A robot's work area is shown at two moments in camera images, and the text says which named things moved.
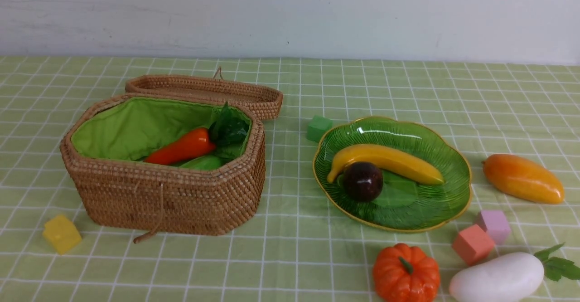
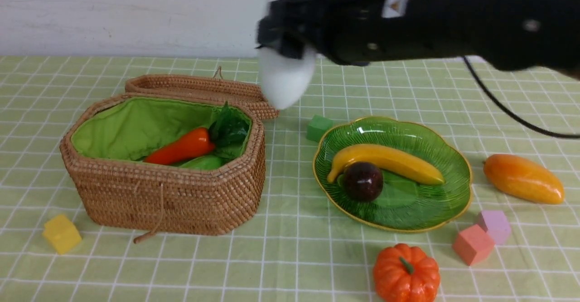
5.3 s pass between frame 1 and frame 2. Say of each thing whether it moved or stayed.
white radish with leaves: moved
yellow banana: stayed
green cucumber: stayed
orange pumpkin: stayed
